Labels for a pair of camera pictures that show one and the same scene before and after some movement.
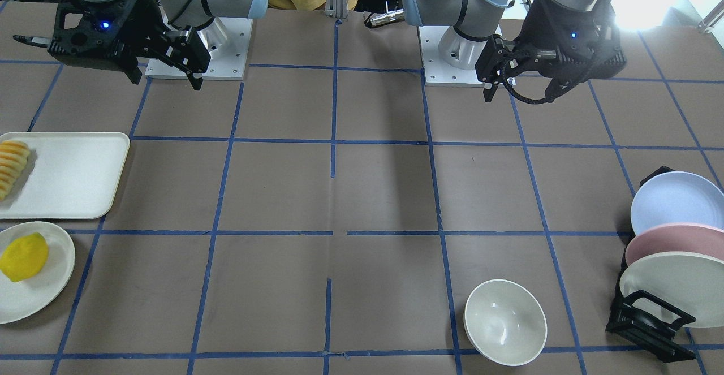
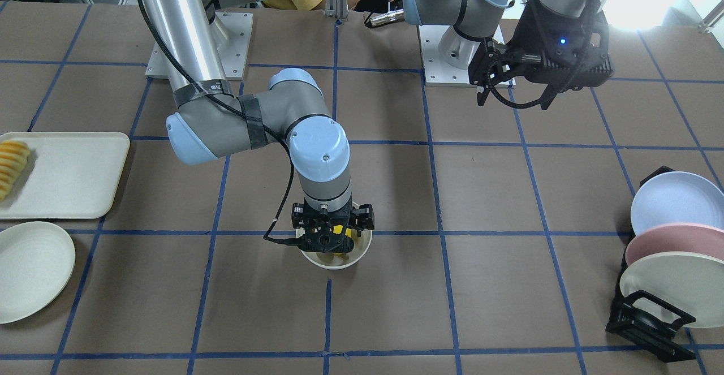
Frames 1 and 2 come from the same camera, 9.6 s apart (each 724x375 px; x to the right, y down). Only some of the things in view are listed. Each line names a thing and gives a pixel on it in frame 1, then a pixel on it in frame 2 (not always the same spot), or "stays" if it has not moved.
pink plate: [676, 237] stays
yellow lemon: [24, 256] -> [337, 229]
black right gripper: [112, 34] -> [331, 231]
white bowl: [505, 322] -> [340, 260]
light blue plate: [677, 197] stays
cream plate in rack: [692, 283] stays
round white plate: [20, 300] stays
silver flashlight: [396, 16] stays
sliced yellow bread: [13, 156] stays
